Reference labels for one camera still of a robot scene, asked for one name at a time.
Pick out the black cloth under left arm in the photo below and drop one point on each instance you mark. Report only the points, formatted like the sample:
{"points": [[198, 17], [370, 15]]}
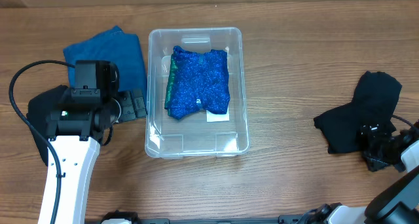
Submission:
{"points": [[39, 109]]}

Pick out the black cloth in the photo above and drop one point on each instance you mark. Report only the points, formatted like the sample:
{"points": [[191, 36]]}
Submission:
{"points": [[374, 101]]}

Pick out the blue denim folded cloth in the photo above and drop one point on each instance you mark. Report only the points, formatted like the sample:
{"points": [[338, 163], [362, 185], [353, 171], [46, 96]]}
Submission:
{"points": [[116, 46]]}

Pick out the blue sequin garment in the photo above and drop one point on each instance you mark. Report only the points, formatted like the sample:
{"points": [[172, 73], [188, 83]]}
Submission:
{"points": [[197, 81]]}

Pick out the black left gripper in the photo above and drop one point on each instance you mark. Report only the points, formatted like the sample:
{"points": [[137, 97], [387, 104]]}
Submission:
{"points": [[131, 112]]}

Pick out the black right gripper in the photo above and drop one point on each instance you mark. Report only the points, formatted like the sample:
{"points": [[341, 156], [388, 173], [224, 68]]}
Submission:
{"points": [[373, 145]]}

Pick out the white label in container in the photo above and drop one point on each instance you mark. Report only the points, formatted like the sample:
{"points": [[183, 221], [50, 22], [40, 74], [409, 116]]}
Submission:
{"points": [[211, 117]]}

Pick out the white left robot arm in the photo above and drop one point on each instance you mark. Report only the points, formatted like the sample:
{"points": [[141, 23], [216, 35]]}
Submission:
{"points": [[69, 125]]}

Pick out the clear plastic container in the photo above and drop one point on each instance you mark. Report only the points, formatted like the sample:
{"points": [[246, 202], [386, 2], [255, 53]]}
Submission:
{"points": [[169, 138]]}

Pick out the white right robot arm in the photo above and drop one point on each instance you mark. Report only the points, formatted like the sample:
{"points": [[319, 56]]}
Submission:
{"points": [[397, 204]]}

